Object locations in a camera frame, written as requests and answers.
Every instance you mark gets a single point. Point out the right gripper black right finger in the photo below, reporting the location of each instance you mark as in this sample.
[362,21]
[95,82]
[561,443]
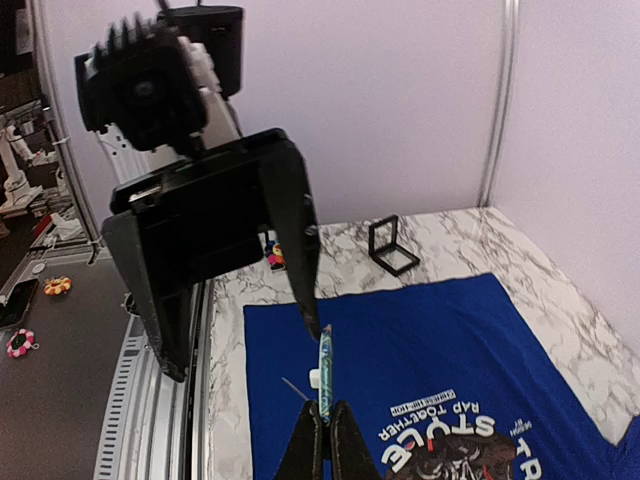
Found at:
[350,457]

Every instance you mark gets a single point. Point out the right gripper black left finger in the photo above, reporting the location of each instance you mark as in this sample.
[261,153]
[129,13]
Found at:
[303,458]

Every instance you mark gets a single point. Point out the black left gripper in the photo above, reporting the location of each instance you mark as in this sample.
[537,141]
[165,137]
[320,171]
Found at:
[194,220]

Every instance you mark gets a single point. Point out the silver round brooch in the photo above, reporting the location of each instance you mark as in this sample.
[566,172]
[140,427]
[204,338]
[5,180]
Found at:
[321,378]

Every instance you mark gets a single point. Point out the blue printed t-shirt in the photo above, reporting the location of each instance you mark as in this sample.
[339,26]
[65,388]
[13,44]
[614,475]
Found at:
[447,381]

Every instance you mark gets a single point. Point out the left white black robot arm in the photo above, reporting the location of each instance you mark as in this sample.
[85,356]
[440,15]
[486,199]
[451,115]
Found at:
[212,37]

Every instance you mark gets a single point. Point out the black box with silver brooch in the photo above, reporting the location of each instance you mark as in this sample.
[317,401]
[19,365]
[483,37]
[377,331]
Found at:
[381,254]

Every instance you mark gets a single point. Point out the yellow crochet flower on floor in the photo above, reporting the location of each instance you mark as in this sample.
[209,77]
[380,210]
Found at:
[57,286]

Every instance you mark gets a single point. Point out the black phone on floor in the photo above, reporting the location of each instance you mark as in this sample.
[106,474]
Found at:
[13,311]

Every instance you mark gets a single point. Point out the pink crochet flower on floor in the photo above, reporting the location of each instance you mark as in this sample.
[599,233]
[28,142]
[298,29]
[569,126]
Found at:
[21,343]

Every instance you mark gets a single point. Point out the aluminium front rail frame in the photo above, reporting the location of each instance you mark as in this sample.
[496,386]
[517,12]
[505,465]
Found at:
[155,427]

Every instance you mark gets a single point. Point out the left aluminium corner post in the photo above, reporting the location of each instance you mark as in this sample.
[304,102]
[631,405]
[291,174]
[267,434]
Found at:
[507,53]

